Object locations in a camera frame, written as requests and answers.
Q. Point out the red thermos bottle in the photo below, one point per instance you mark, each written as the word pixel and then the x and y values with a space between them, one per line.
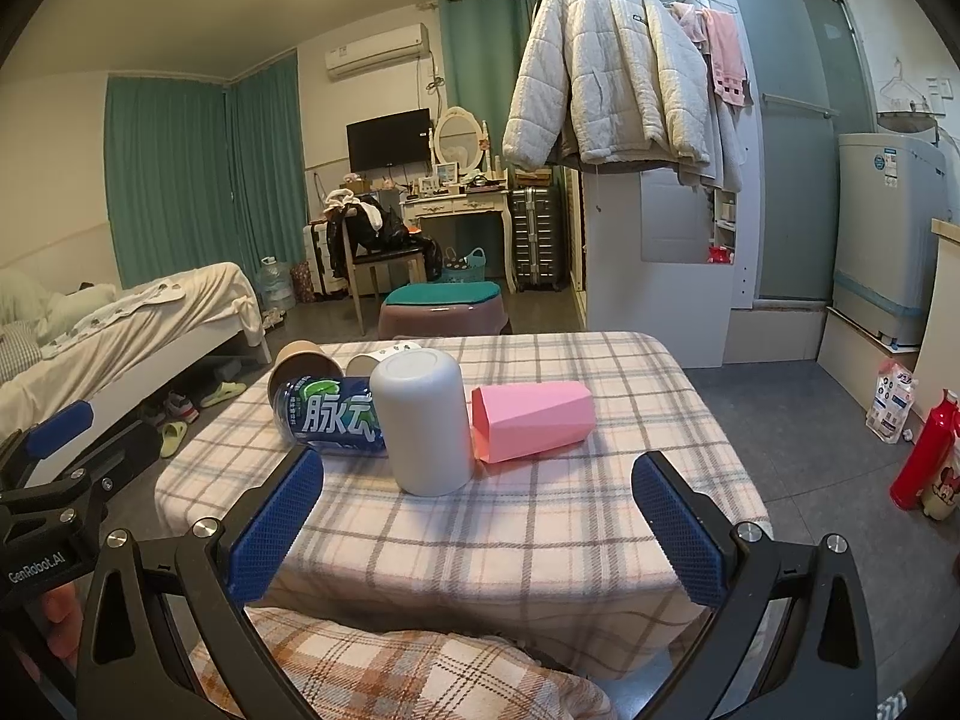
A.
pixel 926 450

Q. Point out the plaid tablecloth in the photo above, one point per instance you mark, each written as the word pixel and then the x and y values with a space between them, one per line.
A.
pixel 540 532

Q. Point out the grey sneakers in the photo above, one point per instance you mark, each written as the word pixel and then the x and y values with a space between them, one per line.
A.
pixel 180 406

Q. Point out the green curtain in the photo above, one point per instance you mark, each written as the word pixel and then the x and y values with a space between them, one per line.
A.
pixel 169 180
pixel 266 165
pixel 480 52

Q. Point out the white suitcase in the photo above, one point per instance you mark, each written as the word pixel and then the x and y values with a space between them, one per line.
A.
pixel 319 255

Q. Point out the white air conditioner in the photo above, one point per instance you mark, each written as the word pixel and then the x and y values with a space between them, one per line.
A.
pixel 379 51

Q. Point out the clear water jug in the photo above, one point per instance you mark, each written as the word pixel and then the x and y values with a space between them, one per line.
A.
pixel 274 283

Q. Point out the purple stool green cushion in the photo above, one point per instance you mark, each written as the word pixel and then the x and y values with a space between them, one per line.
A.
pixel 442 307

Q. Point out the white patterned cup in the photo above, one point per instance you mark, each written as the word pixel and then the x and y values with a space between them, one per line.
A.
pixel 375 360

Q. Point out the green slipper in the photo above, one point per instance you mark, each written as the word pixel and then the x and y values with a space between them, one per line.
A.
pixel 223 394

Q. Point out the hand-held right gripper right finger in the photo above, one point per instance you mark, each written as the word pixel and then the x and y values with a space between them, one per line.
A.
pixel 679 532

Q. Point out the wooden chair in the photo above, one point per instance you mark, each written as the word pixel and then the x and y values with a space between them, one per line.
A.
pixel 382 259

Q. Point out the pile of clothes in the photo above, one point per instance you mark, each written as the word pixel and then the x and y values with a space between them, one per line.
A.
pixel 375 221

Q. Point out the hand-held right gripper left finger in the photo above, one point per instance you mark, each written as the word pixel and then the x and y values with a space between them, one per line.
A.
pixel 274 525

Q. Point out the orange plaid cloth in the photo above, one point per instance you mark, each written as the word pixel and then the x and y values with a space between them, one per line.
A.
pixel 420 675

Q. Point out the white partition cabinet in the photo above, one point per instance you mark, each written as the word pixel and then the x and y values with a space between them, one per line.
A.
pixel 652 292

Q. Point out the oval white mirror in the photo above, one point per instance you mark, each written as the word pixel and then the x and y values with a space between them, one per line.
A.
pixel 457 135

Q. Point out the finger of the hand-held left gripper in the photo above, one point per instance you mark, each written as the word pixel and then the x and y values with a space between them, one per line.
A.
pixel 56 429

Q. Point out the brown paper cup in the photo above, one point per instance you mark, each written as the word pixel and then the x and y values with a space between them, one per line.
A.
pixel 300 364

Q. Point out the teal basket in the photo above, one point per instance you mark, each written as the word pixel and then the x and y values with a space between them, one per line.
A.
pixel 465 266

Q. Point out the white detergent bag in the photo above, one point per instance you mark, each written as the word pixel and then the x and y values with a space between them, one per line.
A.
pixel 892 401

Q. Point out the white puffer jacket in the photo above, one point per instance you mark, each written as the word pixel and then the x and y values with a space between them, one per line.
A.
pixel 607 67

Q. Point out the white dressing table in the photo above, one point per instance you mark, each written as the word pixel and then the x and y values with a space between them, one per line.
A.
pixel 457 206

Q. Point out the black television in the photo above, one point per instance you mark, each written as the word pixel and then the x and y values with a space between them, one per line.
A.
pixel 388 139

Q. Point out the frosted glass sliding door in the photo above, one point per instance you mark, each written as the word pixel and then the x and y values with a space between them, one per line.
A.
pixel 795 165

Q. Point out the pink towel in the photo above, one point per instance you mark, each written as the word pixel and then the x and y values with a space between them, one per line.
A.
pixel 727 60

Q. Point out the pink faceted cup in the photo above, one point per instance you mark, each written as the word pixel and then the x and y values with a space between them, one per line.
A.
pixel 536 420

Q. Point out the bed with beige blanket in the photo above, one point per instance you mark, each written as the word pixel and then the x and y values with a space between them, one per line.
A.
pixel 135 337

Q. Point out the yellow slipper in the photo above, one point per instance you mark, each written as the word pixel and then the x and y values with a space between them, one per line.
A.
pixel 174 439

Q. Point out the white washing machine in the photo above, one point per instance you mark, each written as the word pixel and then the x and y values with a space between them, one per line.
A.
pixel 885 240

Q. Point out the blue drink bottle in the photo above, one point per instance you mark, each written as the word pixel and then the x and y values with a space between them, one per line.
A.
pixel 330 420

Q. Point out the person's left hand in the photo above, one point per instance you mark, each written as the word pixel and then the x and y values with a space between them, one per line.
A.
pixel 61 615

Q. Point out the dark ribbed suitcase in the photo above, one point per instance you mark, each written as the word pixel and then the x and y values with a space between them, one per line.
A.
pixel 536 240

